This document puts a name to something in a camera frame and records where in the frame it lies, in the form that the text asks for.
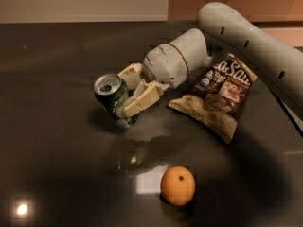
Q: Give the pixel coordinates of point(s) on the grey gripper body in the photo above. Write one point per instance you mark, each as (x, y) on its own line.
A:
(164, 63)

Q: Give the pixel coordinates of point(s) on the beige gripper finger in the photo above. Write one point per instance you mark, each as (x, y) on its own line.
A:
(144, 96)
(134, 76)

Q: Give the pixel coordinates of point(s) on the green soda can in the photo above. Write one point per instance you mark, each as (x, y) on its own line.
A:
(111, 92)

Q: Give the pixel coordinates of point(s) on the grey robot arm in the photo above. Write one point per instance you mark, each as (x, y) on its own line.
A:
(220, 29)

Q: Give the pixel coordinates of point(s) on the sea salt chips bag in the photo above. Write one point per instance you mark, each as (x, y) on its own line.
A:
(217, 98)

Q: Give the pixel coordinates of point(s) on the orange fruit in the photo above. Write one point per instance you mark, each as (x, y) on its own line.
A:
(178, 186)

